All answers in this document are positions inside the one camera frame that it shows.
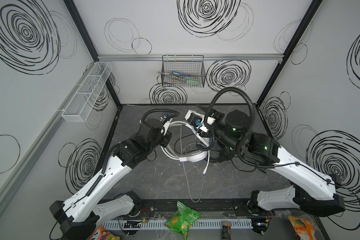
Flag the white headphones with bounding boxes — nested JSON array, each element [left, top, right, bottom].
[[139, 119, 212, 203]]

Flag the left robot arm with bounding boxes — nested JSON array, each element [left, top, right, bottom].
[[50, 109, 179, 240]]

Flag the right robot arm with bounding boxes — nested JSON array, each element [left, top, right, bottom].
[[199, 87, 360, 231]]

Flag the black blue headphones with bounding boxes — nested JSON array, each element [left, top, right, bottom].
[[174, 134, 266, 174]]

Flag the dark can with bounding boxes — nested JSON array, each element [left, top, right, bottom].
[[222, 222, 232, 240]]

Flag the green snack bag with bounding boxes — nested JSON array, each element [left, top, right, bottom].
[[165, 201, 201, 240]]

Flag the colourful snack packet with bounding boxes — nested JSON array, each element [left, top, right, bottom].
[[90, 226, 120, 240]]

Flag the orange snack bag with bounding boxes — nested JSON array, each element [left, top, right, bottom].
[[288, 216, 316, 240]]

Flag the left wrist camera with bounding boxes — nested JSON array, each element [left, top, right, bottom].
[[160, 114, 173, 125]]

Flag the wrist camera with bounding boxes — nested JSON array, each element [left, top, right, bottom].
[[185, 110, 215, 151], [160, 114, 173, 125]]

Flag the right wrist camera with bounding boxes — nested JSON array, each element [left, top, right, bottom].
[[185, 110, 215, 151]]

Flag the black wire basket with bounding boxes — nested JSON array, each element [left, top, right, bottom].
[[159, 60, 206, 88]]

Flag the aluminium wall rail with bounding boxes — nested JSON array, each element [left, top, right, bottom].
[[98, 54, 284, 62]]

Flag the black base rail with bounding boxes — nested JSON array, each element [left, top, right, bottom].
[[135, 198, 253, 219]]

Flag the clear wall shelf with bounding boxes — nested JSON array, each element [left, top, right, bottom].
[[62, 62, 112, 123]]

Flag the white slotted cable duct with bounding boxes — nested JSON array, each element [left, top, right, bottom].
[[102, 219, 253, 231]]

